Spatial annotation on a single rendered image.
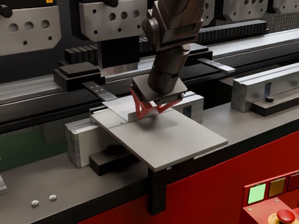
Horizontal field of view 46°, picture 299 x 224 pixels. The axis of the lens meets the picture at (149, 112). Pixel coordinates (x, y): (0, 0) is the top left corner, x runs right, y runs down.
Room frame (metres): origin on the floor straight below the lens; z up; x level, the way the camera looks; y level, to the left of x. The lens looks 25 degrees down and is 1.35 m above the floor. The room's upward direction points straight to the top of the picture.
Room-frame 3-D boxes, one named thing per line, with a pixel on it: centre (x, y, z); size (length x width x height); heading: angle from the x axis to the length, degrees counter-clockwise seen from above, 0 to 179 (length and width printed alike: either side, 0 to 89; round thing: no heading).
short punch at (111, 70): (0.81, 0.07, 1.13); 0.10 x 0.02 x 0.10; 124
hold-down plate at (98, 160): (0.78, 0.01, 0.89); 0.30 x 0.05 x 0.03; 124
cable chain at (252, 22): (1.57, -0.35, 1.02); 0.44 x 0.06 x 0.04; 124
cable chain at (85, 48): (1.25, 0.12, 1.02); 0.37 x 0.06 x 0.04; 124
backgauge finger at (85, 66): (0.93, 0.17, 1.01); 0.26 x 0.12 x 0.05; 34
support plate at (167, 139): (0.68, -0.01, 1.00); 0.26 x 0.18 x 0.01; 34
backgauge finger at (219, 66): (1.17, -0.18, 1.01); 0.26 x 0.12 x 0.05; 34
